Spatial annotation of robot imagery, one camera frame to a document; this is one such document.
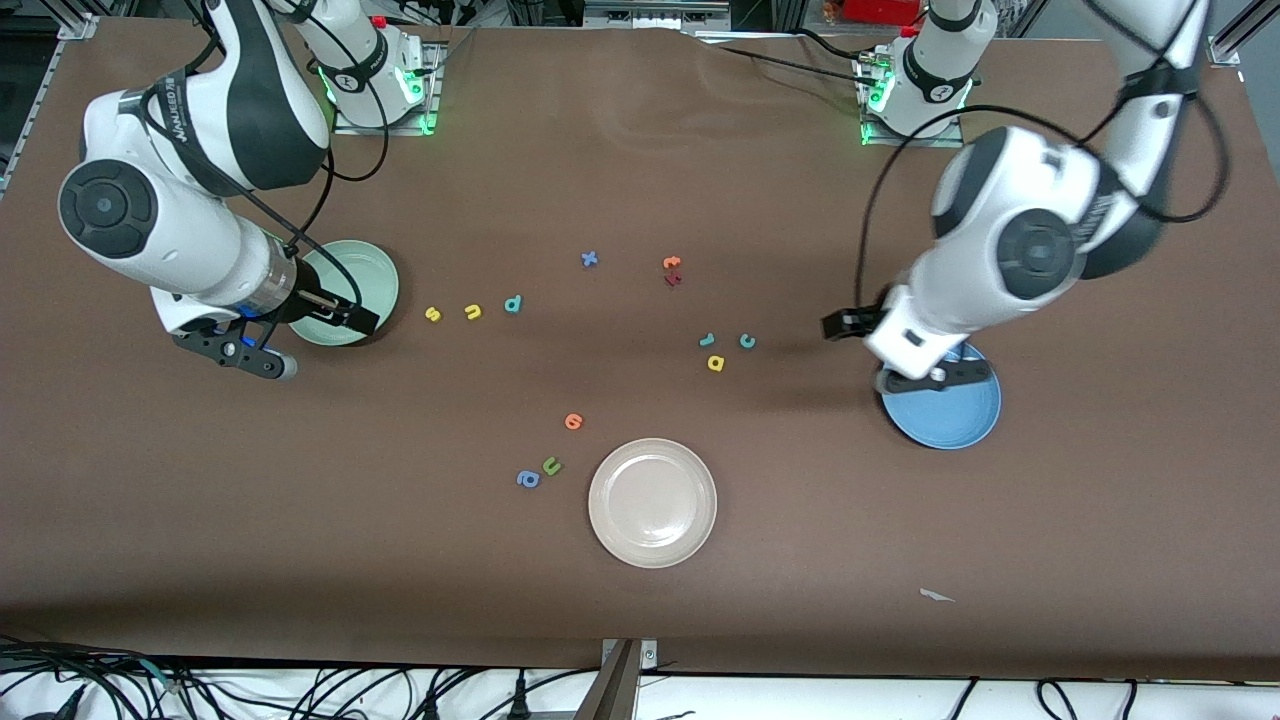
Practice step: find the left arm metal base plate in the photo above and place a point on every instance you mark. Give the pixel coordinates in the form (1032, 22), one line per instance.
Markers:
(915, 142)

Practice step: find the metal table edge bracket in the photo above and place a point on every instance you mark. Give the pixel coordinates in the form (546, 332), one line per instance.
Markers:
(615, 690)

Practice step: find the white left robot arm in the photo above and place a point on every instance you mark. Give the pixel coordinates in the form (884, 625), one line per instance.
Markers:
(1035, 250)

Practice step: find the green plate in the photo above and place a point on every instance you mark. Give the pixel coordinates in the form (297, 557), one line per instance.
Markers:
(375, 275)

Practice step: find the blue plate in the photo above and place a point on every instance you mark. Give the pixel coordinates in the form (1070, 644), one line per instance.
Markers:
(950, 420)

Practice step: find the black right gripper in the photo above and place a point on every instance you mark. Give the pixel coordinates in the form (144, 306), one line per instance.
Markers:
(309, 302)

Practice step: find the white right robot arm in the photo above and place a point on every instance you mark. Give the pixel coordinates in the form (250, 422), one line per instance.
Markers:
(200, 240)

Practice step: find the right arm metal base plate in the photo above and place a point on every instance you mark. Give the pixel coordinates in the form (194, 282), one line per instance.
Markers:
(350, 129)

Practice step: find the aluminium corner bracket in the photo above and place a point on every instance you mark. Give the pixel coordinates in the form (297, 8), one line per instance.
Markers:
(80, 27)
(1222, 48)

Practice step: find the grey metal rail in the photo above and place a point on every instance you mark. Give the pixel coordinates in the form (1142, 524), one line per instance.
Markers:
(650, 15)

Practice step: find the beige plate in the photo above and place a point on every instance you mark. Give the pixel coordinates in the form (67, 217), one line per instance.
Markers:
(652, 503)

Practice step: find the red box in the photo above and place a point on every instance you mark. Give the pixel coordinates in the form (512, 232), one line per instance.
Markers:
(862, 10)

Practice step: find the white paper scrap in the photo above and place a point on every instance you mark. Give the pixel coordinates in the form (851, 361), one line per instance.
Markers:
(935, 595)

